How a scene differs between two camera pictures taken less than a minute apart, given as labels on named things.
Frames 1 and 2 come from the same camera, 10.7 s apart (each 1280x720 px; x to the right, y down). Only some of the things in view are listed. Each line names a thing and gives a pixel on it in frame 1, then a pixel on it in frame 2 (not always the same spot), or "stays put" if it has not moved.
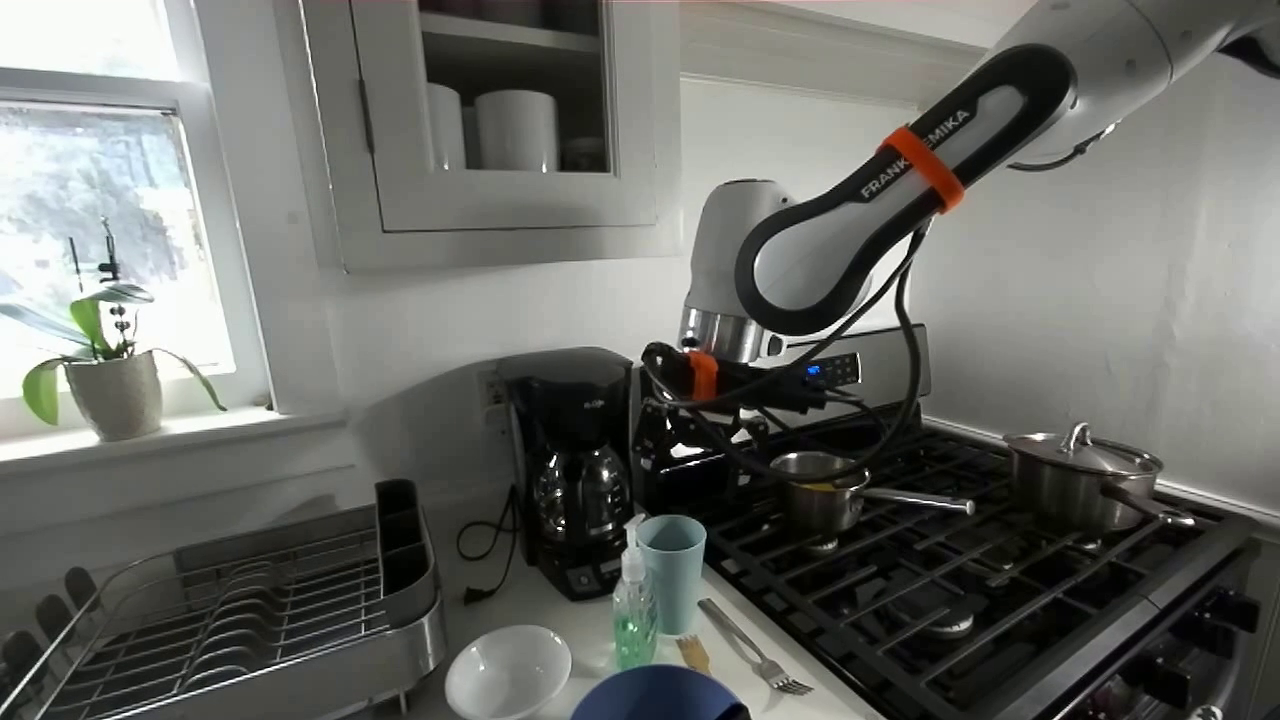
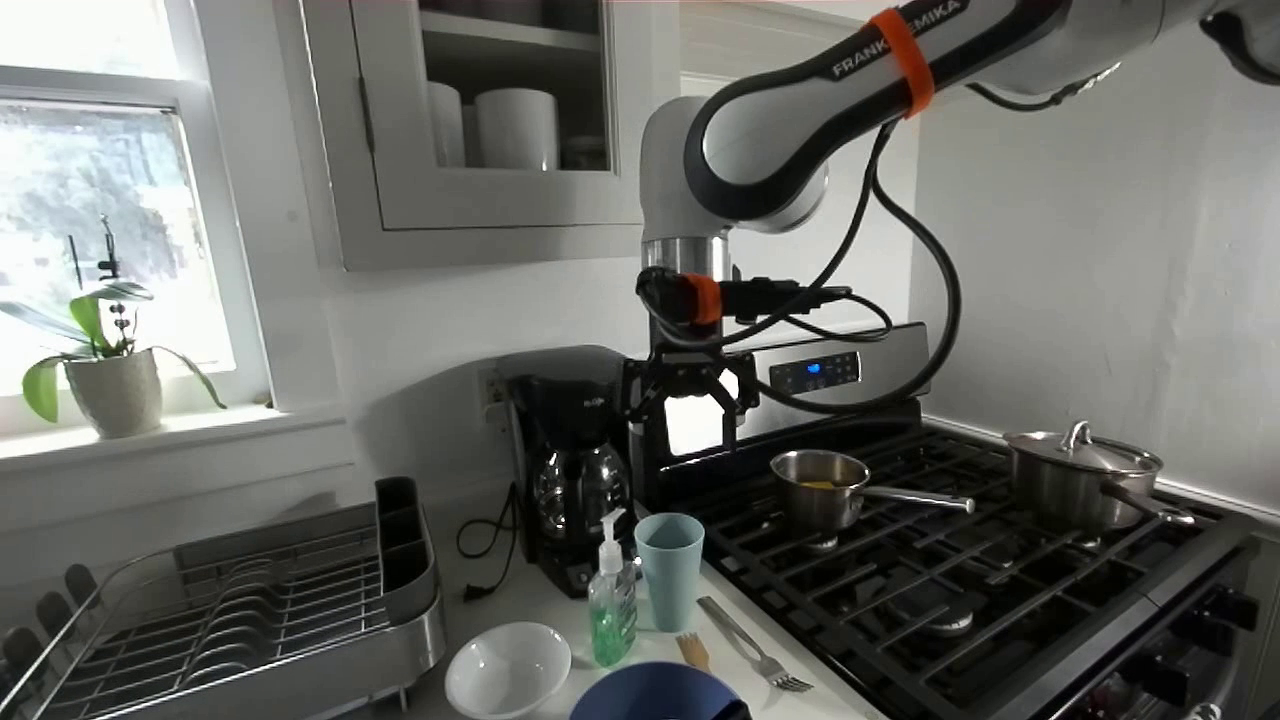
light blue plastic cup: [673, 555] stays put
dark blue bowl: [658, 693] stays put
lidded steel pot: [1090, 481] stays put
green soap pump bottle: [634, 602] -> [615, 602]
